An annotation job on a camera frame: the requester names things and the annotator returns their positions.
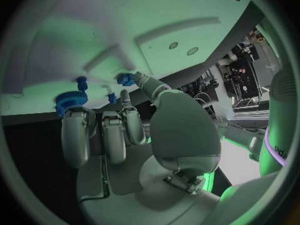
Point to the cluttered workshop rack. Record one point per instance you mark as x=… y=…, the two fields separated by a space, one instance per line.
x=241 y=78

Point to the blue gear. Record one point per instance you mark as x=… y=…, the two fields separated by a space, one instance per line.
x=70 y=100

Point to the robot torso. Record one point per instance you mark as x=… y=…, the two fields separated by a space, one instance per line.
x=280 y=105

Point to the white task board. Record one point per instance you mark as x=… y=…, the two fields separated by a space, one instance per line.
x=112 y=30

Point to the small blue peg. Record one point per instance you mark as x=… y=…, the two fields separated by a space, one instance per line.
x=112 y=98

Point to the blue block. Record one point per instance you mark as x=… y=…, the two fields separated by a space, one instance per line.
x=126 y=79

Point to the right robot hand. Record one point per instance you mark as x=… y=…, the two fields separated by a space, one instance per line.
x=182 y=127

